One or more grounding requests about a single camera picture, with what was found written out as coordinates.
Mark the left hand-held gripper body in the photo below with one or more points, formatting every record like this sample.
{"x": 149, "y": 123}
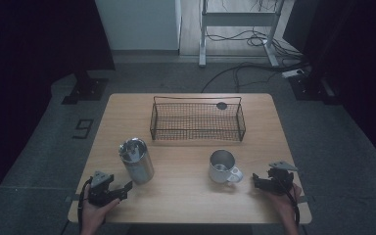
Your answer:
{"x": 99, "y": 192}

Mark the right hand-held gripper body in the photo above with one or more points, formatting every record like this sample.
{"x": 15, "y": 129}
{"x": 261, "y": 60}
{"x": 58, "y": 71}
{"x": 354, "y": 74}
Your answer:
{"x": 280, "y": 181}

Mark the stainless steel tumbler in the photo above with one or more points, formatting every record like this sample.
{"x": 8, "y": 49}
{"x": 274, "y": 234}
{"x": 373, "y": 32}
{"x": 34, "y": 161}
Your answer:
{"x": 138, "y": 163}

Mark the white mug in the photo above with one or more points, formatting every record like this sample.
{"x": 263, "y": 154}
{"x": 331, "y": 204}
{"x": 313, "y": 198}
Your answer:
{"x": 220, "y": 169}

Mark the person's left hand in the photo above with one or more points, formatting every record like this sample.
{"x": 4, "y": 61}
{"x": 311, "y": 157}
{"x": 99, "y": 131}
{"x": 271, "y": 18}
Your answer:
{"x": 94, "y": 215}

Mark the person's right hand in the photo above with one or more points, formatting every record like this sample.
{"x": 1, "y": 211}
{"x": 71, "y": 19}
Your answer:
{"x": 289, "y": 205}

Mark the black round cap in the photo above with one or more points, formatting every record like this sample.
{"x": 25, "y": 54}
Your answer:
{"x": 222, "y": 105}

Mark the black stand base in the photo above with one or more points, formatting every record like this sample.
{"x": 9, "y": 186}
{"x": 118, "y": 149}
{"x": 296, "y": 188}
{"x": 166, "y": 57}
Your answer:
{"x": 313, "y": 89}
{"x": 86, "y": 89}

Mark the white power strip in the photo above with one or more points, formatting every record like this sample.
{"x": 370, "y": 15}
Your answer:
{"x": 292, "y": 73}

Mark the dark curtain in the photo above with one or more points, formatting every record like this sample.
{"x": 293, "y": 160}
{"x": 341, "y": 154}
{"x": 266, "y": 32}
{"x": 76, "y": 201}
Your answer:
{"x": 29, "y": 65}
{"x": 355, "y": 65}

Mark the white cabinet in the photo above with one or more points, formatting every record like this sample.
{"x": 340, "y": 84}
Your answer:
{"x": 137, "y": 23}

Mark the white metal desk frame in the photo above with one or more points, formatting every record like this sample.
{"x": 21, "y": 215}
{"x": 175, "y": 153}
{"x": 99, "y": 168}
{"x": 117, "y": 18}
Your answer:
{"x": 238, "y": 19}

